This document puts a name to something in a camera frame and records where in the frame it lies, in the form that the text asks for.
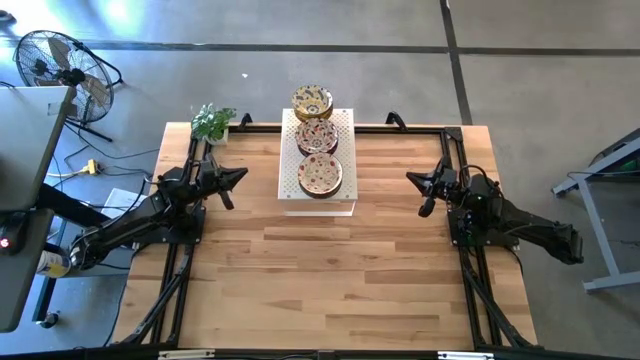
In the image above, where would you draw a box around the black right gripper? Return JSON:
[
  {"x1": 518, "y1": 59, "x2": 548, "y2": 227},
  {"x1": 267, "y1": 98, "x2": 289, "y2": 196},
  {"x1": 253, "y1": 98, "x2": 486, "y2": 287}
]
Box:
[{"x1": 406, "y1": 157, "x2": 459, "y2": 217}]

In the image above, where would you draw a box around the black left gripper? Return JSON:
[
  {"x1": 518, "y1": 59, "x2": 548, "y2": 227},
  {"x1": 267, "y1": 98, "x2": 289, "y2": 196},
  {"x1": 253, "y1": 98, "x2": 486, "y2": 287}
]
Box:
[{"x1": 197, "y1": 154, "x2": 249, "y2": 211}]

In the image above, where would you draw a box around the red dotted plate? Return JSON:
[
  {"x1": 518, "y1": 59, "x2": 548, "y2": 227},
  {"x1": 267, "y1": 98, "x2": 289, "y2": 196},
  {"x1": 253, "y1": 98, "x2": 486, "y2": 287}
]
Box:
[{"x1": 297, "y1": 152, "x2": 345, "y2": 195}]

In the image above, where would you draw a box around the black bowl orange floral interior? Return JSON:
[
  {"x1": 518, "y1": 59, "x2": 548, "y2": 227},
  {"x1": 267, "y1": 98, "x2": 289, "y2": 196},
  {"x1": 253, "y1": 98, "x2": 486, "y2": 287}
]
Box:
[{"x1": 294, "y1": 117, "x2": 340, "y2": 154}]

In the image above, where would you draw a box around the white perforated metal shelf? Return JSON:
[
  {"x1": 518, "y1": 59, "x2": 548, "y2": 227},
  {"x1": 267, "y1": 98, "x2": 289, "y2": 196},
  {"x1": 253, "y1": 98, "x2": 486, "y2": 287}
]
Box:
[{"x1": 277, "y1": 107, "x2": 359, "y2": 218}]

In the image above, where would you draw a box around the green potted plant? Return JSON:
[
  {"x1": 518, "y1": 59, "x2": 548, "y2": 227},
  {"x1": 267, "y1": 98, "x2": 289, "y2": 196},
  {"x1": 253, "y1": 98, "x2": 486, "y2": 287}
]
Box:
[{"x1": 191, "y1": 103, "x2": 238, "y2": 147}]

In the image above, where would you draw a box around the white paper sheet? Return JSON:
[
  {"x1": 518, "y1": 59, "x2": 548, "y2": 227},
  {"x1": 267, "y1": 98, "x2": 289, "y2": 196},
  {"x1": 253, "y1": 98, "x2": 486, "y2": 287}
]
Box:
[{"x1": 102, "y1": 187, "x2": 150, "y2": 220}]

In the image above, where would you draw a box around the black floor fan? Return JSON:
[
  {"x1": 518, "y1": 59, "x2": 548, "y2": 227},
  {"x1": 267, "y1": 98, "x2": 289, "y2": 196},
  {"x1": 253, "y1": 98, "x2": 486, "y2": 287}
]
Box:
[{"x1": 13, "y1": 29, "x2": 124, "y2": 144}]

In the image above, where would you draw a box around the white yellow spray can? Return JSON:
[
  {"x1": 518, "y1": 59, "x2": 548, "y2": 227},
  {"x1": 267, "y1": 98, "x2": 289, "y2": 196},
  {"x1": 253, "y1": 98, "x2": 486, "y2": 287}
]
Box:
[{"x1": 37, "y1": 249, "x2": 72, "y2": 279}]

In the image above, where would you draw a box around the light grey desk panel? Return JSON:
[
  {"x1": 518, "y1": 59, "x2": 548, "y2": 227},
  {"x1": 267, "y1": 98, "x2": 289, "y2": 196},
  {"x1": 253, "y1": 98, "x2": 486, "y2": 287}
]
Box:
[{"x1": 0, "y1": 85, "x2": 77, "y2": 212}]

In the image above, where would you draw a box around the black device red light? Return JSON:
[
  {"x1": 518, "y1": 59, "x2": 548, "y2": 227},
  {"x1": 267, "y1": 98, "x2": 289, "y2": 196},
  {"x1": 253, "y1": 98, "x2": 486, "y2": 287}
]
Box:
[{"x1": 0, "y1": 212, "x2": 29, "y2": 256}]

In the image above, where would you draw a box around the dark grey desk panel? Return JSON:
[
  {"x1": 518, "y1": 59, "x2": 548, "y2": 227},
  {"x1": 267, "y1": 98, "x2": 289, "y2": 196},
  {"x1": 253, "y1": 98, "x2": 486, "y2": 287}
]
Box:
[{"x1": 0, "y1": 208, "x2": 55, "y2": 334}]

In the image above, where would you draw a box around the black aluminium rig frame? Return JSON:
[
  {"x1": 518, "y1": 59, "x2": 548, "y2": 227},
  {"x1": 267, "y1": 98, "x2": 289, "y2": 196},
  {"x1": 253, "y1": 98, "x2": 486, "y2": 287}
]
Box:
[{"x1": 112, "y1": 110, "x2": 539, "y2": 360}]

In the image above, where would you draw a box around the grey metal table frame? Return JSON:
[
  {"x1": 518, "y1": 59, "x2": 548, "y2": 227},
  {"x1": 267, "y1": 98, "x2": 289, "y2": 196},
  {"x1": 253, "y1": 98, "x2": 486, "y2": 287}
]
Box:
[{"x1": 551, "y1": 127, "x2": 640, "y2": 294}]

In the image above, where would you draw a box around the white metal bracket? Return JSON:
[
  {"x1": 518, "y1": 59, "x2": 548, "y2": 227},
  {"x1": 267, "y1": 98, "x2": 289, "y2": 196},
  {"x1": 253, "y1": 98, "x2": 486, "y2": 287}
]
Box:
[
  {"x1": 437, "y1": 351, "x2": 495, "y2": 360},
  {"x1": 158, "y1": 349, "x2": 216, "y2": 360}
]

